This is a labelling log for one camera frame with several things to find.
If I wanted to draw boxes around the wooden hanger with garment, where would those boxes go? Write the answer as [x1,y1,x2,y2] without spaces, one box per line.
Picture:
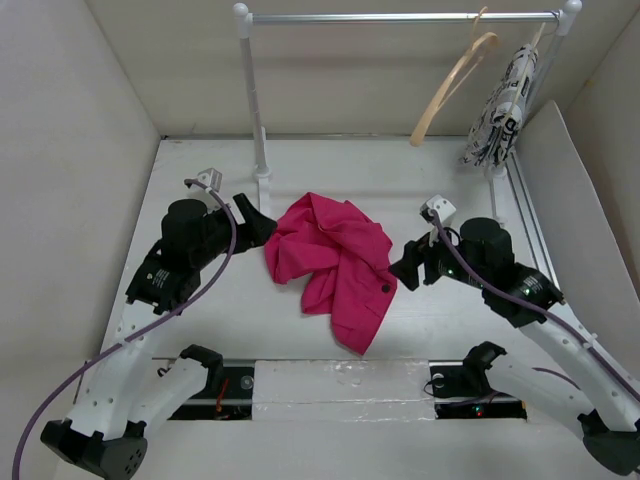
[486,23,546,169]

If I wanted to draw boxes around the white clothes rack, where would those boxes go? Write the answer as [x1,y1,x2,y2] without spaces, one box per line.
[232,1,583,216]

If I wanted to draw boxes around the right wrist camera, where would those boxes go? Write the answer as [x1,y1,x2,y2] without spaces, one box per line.
[420,195,457,225]

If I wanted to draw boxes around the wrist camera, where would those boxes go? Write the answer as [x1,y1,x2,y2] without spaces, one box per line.
[420,195,457,225]
[185,168,222,193]

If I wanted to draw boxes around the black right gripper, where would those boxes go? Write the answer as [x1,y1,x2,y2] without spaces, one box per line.
[386,218,489,290]

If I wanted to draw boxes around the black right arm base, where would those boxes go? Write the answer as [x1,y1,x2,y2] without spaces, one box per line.
[423,342,528,420]

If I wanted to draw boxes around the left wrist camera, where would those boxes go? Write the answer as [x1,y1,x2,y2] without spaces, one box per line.
[185,168,222,193]

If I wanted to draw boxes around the pink trousers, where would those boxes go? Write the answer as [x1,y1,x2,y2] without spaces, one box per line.
[264,192,398,355]

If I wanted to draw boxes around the black white printed garment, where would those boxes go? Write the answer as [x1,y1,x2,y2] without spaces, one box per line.
[459,43,538,167]

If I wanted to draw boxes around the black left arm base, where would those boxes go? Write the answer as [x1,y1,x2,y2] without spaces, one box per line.
[170,344,255,421]

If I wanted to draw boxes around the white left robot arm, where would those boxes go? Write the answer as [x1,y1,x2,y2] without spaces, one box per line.
[40,194,277,479]

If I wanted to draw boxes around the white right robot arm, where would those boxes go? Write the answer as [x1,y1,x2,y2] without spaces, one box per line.
[389,209,639,476]

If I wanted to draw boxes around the aluminium rail right side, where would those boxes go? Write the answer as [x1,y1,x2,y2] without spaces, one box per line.
[507,153,559,287]

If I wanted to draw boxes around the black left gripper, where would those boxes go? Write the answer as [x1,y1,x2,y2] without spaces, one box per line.
[192,194,276,268]

